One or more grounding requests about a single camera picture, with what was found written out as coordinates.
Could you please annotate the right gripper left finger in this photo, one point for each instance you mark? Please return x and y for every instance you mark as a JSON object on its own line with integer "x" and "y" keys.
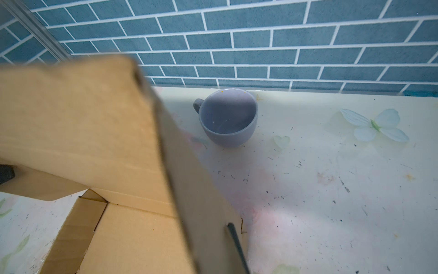
{"x": 7, "y": 173}

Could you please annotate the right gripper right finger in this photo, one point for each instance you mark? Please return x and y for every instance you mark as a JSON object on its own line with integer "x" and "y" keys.
{"x": 233, "y": 233}

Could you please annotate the brown cardboard box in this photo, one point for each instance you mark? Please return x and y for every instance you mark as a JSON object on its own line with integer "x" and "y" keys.
{"x": 149, "y": 206}

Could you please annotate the lavender ceramic cup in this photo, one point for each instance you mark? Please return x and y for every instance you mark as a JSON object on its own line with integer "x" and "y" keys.
{"x": 228, "y": 116}

